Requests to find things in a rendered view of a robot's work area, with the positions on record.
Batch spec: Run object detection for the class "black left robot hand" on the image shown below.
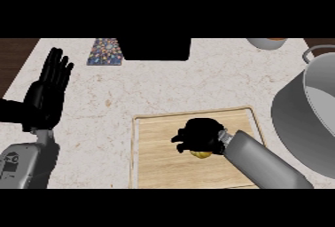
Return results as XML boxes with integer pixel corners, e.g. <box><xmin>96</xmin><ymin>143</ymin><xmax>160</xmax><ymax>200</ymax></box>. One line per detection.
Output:
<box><xmin>0</xmin><ymin>46</ymin><xmax>76</xmax><ymax>133</ymax></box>

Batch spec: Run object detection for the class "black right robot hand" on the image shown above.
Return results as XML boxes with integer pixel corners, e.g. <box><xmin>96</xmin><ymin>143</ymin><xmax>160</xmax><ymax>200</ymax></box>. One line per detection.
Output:
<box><xmin>170</xmin><ymin>117</ymin><xmax>228</xmax><ymax>155</ymax></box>

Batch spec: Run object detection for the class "yellow squash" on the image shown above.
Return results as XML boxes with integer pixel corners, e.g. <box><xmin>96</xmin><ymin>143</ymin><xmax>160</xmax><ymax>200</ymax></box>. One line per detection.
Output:
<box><xmin>189</xmin><ymin>150</ymin><xmax>214</xmax><ymax>160</ymax></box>

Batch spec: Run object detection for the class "pale wooden tray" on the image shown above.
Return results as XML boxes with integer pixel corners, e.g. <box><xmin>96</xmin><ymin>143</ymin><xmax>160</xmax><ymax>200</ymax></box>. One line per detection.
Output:
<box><xmin>129</xmin><ymin>106</ymin><xmax>268</xmax><ymax>190</ymax></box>

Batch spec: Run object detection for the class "large grey metal pot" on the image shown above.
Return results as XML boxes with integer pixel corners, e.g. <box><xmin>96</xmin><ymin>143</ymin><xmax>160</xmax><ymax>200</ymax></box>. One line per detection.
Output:
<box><xmin>271</xmin><ymin>44</ymin><xmax>335</xmax><ymax>180</ymax></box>

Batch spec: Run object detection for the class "colourful patterned box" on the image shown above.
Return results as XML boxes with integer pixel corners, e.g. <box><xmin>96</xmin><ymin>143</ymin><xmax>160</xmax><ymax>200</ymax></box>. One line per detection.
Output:
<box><xmin>86</xmin><ymin>38</ymin><xmax>124</xmax><ymax>67</ymax></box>

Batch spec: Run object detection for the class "black appliance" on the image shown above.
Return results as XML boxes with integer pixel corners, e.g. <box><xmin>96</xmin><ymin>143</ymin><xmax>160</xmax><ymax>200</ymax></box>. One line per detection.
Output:
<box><xmin>117</xmin><ymin>38</ymin><xmax>192</xmax><ymax>62</ymax></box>

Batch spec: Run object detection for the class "grey bowl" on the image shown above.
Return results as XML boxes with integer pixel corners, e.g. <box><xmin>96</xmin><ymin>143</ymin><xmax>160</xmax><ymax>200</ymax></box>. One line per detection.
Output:
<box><xmin>247</xmin><ymin>38</ymin><xmax>290</xmax><ymax>51</ymax></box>

